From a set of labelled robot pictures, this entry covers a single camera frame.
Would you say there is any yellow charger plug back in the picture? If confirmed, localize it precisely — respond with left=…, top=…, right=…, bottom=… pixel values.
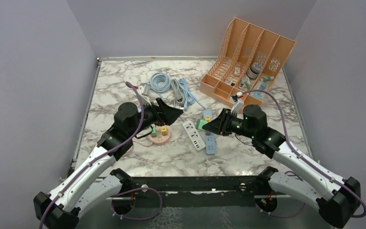
left=160, top=125, right=169, bottom=136

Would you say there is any grey power cable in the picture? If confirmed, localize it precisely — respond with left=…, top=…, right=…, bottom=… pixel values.
left=170, top=78, right=187, bottom=111

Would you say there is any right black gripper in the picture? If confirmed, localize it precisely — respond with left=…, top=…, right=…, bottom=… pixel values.
left=203, top=108, right=256, bottom=139

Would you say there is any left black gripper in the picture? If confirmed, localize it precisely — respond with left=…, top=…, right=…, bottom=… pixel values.
left=129, top=98, right=183, bottom=138

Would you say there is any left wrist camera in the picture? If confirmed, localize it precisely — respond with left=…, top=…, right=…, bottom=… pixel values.
left=138, top=83, right=151, bottom=97

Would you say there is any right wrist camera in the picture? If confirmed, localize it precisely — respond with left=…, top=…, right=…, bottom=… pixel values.
left=230, top=92, right=244, bottom=115

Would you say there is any pink round power strip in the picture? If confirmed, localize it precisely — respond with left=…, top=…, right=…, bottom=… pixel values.
left=148, top=132, right=172, bottom=146

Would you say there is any black mounting rail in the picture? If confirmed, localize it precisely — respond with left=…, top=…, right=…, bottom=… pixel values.
left=101, top=167, right=288, bottom=209

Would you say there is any light blue power cable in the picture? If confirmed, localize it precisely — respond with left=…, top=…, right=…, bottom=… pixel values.
left=178, top=77, right=206, bottom=111

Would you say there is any blue coiled cable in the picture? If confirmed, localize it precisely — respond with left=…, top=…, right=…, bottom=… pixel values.
left=145, top=72, right=172, bottom=93

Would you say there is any white power strip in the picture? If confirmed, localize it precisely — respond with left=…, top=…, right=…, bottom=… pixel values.
left=183, top=120, right=206, bottom=151

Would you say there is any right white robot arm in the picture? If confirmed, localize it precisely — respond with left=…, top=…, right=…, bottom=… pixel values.
left=203, top=105, right=362, bottom=229

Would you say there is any orange file organizer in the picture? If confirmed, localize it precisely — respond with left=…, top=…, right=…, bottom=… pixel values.
left=200, top=18, right=296, bottom=106

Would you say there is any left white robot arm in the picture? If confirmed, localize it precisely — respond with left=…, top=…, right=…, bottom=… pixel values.
left=33, top=98, right=183, bottom=229

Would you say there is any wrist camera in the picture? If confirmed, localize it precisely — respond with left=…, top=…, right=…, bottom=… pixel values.
left=138, top=83, right=151, bottom=97
left=230, top=92, right=244, bottom=115

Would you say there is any green charger plug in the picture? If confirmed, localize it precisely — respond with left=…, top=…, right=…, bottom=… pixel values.
left=195, top=119, right=208, bottom=131
left=150, top=125, right=157, bottom=137

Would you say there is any blue long power strip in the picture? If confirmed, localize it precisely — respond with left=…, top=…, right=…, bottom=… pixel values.
left=203, top=110, right=217, bottom=156

